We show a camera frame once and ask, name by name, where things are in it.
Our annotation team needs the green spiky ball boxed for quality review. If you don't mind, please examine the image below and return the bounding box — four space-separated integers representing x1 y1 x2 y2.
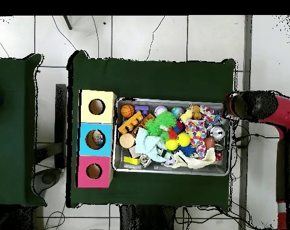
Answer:
156 111 178 130

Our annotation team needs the globe print ball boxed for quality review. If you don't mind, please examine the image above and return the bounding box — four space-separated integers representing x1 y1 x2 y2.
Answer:
171 105 185 119

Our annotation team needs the cream cloth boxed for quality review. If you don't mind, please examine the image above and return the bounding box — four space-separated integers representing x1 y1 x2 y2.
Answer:
171 147 218 170

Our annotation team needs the wire mesh bin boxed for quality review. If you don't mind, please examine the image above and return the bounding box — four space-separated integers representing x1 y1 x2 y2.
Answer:
112 96 233 177

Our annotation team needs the orange mini basketball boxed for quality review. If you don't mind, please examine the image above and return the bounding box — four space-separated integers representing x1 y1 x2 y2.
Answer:
120 104 135 119

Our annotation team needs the silver drink can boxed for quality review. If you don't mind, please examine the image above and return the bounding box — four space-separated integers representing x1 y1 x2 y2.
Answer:
209 125 225 141

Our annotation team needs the orange toy brick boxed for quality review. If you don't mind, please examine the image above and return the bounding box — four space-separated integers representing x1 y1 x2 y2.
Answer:
117 111 144 135

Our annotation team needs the yellow plush duck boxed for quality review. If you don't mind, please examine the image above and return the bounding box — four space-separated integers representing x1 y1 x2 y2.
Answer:
179 108 194 123

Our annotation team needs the black cable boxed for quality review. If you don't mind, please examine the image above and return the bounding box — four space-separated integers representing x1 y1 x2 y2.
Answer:
233 133 280 143

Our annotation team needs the colourful dotted cloth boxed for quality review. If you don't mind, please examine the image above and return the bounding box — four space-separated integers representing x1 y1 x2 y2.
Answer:
183 119 208 159

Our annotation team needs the blue silver foil packet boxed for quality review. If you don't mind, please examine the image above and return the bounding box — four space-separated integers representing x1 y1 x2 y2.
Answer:
92 131 105 147

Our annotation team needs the mint green cloth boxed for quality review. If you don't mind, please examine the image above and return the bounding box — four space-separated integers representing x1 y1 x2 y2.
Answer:
134 127 172 163

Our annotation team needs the white baseball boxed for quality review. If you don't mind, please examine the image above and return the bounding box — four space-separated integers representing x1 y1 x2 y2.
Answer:
154 105 168 117

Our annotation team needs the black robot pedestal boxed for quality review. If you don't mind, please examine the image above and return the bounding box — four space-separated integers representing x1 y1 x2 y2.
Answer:
119 204 177 230

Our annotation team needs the dark green table cloth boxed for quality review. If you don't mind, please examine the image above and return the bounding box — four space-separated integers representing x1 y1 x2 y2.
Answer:
0 53 48 207
66 50 237 208

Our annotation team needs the large yellow ball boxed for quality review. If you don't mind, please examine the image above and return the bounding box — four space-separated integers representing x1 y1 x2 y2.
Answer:
176 132 191 147

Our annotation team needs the dark metal leg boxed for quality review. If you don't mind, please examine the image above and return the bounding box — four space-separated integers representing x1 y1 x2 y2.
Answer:
62 15 73 31

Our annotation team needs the wooden box with three holes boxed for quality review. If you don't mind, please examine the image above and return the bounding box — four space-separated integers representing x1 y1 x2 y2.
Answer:
74 89 117 189

